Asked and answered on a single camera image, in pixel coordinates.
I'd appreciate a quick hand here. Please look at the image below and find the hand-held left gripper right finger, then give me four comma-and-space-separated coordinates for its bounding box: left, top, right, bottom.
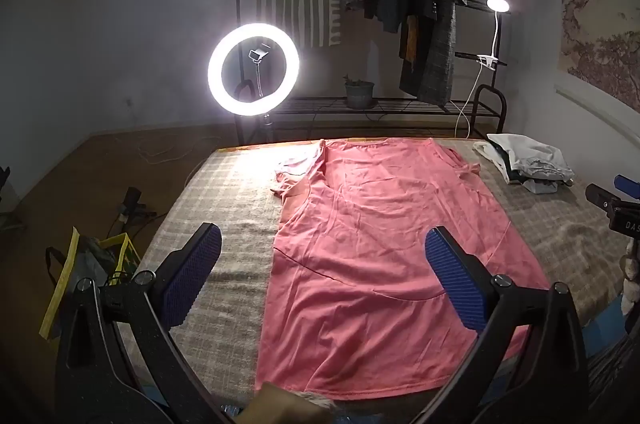
424, 225, 591, 424

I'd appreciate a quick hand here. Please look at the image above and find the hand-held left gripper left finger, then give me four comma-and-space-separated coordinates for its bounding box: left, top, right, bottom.
55, 222, 223, 424

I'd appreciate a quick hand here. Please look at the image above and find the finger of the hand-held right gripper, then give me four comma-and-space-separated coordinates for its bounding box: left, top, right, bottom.
614, 174, 640, 195
585, 183, 640, 218

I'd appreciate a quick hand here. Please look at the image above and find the pink t-shirt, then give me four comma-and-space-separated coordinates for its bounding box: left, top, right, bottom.
254, 139, 551, 401

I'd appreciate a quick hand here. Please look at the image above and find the pile of pale clothes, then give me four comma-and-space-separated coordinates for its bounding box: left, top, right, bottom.
472, 133, 576, 196

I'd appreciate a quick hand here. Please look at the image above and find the black metal clothes rack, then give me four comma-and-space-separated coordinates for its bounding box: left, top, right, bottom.
235, 0, 512, 141

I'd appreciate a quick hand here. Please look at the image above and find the person's right hand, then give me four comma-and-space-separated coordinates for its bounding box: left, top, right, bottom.
619, 238, 640, 330

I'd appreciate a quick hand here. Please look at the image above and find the yellow shopping bag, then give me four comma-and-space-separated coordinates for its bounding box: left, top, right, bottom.
39, 226, 142, 341

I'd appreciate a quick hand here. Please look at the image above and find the beige checked blanket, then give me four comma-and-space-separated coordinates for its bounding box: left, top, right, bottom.
107, 138, 636, 410

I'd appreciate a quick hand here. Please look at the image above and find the black device on floor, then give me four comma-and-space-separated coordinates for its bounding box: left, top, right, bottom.
116, 187, 162, 225

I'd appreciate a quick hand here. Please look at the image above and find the blue bed sheet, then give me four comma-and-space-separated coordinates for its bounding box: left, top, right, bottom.
575, 304, 640, 361

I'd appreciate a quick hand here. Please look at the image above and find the brown cardboard piece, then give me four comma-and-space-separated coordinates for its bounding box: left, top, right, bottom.
237, 381, 337, 424

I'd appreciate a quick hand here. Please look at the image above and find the black tripod stand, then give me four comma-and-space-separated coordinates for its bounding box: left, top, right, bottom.
251, 111, 277, 145

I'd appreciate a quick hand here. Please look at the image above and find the small potted plant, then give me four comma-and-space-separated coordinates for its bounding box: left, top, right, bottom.
342, 74, 376, 110

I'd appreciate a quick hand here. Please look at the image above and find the white clip lamp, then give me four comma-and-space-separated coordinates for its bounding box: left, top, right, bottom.
475, 0, 511, 70

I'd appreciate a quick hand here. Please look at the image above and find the phone holder on gooseneck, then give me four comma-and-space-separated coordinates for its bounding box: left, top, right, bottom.
247, 46, 269, 100

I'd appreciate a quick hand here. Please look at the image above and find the orange garment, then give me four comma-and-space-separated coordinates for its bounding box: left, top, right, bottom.
398, 16, 419, 62

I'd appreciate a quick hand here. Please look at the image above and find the thin white floor cable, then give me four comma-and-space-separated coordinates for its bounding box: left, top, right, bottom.
130, 138, 212, 185

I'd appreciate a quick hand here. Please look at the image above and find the white lamp cable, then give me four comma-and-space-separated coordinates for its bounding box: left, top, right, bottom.
446, 66, 487, 139

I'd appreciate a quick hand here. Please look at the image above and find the landscape wall tapestry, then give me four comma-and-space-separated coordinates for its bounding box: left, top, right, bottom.
554, 0, 640, 111

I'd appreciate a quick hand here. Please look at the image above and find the white ring light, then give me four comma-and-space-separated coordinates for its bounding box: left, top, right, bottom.
207, 22, 301, 117

